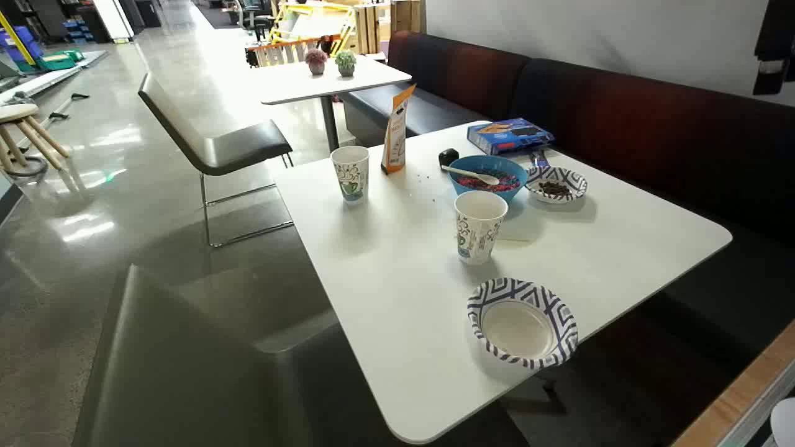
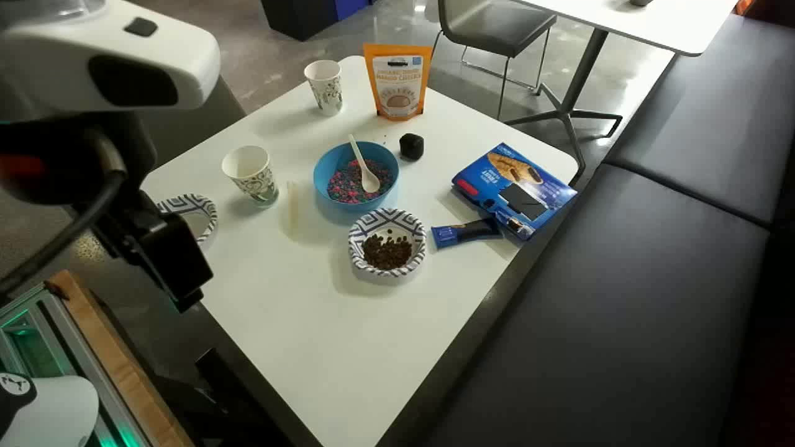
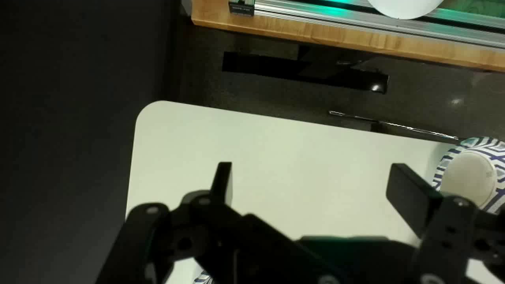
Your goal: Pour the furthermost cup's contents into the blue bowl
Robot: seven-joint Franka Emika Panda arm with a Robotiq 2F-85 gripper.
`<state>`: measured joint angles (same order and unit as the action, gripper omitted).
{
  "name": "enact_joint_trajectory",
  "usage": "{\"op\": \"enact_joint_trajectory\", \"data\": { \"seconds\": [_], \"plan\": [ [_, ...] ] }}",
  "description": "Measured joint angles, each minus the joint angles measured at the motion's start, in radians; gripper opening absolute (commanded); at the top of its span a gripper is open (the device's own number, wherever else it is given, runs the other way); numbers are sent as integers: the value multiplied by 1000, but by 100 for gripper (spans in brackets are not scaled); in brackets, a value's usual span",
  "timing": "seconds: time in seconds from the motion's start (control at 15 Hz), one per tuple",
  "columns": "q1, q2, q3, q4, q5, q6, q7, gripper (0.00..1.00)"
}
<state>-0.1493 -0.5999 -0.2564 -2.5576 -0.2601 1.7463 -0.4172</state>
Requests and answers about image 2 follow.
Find dark metal-legged chair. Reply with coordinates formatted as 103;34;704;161
429;0;560;120

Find brown food pieces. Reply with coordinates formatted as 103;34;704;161
361;233;414;270

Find empty patterned paper bowl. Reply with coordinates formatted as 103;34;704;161
157;191;221;247

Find blue plastic bowl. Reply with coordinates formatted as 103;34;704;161
311;139;403;223

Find metal frame with green light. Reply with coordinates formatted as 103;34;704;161
0;283;152;447

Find white plastic spoon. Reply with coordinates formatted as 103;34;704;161
345;135;384;198

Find patterned paper bowl with food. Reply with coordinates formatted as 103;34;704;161
345;206;429;280

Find colourful beads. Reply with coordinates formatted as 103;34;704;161
327;160;387;206

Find paper cup with beads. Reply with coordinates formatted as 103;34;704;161
300;58;345;117

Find wooden plank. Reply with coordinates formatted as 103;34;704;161
45;268;193;447

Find black cushioned bench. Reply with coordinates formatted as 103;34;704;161
419;11;795;447

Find blue cookie box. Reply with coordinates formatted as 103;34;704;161
449;141;581;244

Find empty printed paper cup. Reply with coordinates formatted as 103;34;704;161
218;145;281;206

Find white side table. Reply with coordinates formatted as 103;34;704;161
505;0;741;168

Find orange snack pouch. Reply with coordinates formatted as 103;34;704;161
361;43;435;125

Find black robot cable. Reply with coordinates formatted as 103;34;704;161
0;139;132;294

